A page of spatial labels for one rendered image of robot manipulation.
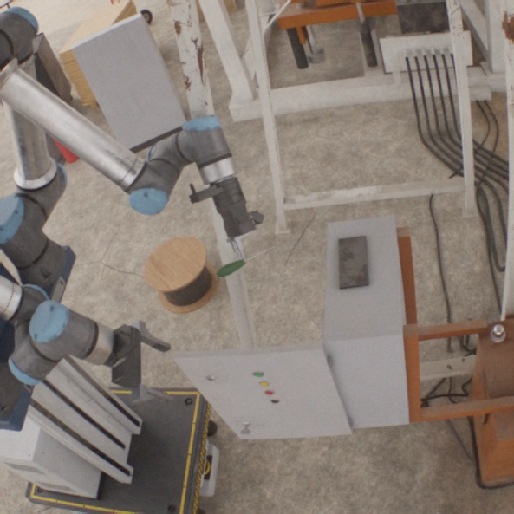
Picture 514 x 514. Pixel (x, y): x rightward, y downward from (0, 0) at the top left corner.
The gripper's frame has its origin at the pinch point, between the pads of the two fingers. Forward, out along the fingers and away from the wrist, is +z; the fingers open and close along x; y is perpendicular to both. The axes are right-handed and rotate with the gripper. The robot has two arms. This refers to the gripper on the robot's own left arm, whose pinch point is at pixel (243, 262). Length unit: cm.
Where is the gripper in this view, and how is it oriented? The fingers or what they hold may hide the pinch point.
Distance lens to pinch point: 134.5
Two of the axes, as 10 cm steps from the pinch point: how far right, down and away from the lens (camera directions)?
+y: 7.5, -3.6, 5.5
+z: 3.4, 9.3, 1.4
